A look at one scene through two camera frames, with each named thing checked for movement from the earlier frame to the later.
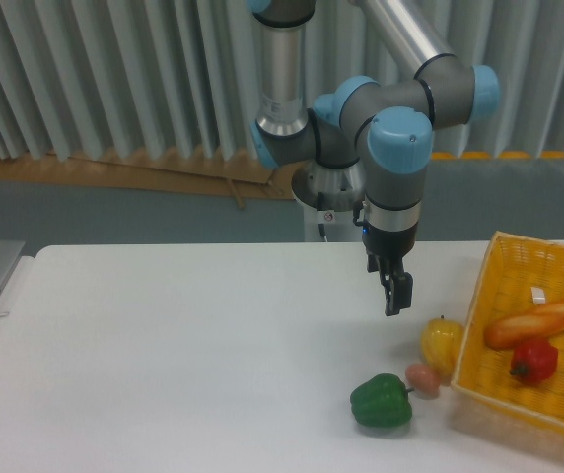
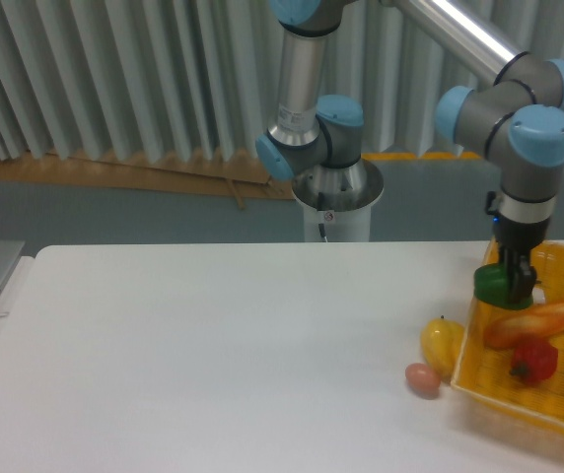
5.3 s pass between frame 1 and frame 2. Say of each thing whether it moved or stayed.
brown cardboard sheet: stayed
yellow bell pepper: stayed
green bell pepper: moved
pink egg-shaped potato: stayed
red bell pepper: stayed
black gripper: moved
